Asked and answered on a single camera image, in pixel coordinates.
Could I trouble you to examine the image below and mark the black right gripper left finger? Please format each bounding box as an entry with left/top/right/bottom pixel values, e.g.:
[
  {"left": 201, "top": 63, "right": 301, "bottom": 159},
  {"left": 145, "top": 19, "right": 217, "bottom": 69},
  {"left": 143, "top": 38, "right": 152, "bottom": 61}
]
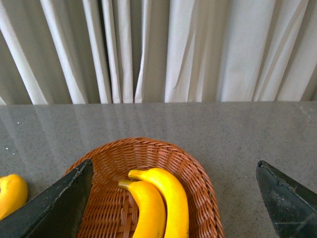
[{"left": 0, "top": 159, "right": 94, "bottom": 238}]

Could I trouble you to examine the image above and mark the white pleated curtain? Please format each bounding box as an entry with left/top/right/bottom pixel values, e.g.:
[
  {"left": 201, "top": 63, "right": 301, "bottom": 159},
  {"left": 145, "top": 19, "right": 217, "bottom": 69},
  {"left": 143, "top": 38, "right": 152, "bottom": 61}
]
[{"left": 0, "top": 0, "right": 317, "bottom": 105}]

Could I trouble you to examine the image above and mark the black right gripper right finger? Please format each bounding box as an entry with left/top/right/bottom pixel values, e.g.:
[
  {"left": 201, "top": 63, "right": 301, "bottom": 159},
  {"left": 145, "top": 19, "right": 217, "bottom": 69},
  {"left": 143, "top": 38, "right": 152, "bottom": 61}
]
[{"left": 256, "top": 160, "right": 317, "bottom": 238}]

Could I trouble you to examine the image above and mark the yellow banana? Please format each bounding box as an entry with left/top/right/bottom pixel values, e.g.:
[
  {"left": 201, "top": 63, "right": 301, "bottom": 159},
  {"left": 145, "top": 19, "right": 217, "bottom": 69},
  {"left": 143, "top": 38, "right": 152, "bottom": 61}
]
[
  {"left": 128, "top": 168, "right": 189, "bottom": 238},
  {"left": 0, "top": 174, "right": 28, "bottom": 220},
  {"left": 118, "top": 180, "right": 166, "bottom": 238}
]

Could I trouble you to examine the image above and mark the yellow banana front in basket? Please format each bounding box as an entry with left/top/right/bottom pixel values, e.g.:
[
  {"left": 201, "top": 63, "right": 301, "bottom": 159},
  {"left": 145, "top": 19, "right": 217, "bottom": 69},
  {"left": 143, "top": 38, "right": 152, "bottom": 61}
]
[{"left": 118, "top": 180, "right": 166, "bottom": 238}]

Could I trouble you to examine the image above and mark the brown wicker basket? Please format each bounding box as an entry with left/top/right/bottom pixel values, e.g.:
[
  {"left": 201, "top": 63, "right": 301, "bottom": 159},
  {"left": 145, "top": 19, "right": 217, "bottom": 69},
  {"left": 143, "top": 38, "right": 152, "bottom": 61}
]
[{"left": 77, "top": 137, "right": 225, "bottom": 238}]

